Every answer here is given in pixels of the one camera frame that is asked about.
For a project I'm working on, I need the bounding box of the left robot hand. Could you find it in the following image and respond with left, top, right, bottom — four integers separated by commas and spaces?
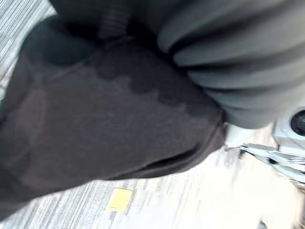
50, 0, 305, 129

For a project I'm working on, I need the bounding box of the black cloth garment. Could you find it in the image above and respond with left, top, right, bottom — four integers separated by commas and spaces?
0, 16, 226, 215

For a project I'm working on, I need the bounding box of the silver robot leg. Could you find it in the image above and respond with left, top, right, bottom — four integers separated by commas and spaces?
224, 107, 305, 189

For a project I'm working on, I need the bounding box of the yellow floor sticker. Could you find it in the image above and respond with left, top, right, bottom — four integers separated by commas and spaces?
106, 187, 133, 213

